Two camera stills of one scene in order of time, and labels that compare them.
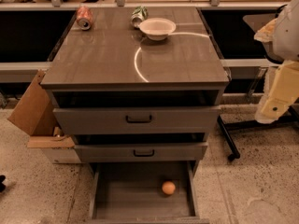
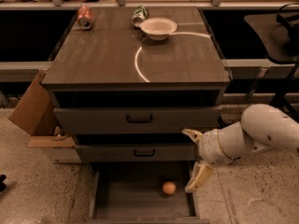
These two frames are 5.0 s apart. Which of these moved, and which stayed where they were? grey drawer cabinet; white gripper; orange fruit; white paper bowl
Moved: white gripper
Stayed: white paper bowl; orange fruit; grey drawer cabinet
